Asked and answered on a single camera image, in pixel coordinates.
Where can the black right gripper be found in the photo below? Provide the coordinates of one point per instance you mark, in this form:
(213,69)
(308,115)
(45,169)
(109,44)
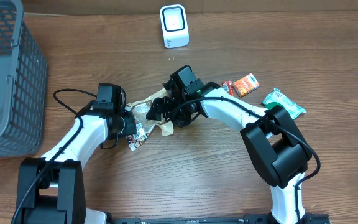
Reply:
(166,107)

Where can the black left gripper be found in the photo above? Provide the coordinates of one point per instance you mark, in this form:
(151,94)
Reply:
(130,127)

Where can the beige snack bag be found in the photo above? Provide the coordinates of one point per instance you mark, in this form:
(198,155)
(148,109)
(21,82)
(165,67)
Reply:
(145,127)

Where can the red stick packet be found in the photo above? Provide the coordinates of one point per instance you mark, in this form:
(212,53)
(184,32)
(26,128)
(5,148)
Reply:
(227,86)

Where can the orange tissue pack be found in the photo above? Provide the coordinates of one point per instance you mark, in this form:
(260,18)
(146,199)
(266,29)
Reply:
(246,85)

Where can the green lid jar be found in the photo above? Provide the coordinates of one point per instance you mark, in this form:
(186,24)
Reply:
(271,105)

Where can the teal snack packet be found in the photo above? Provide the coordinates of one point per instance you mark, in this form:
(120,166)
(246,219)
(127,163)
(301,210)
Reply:
(277,96)

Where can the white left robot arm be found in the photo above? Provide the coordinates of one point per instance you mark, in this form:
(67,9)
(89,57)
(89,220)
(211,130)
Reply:
(50,189)

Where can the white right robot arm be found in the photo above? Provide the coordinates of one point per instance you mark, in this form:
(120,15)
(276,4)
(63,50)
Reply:
(277,149)

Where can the white barcode scanner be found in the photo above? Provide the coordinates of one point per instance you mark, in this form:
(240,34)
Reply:
(174,26)

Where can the grey plastic mesh basket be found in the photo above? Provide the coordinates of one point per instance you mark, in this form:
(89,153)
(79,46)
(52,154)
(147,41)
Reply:
(23,84)

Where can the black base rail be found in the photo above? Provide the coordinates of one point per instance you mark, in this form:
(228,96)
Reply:
(246,219)

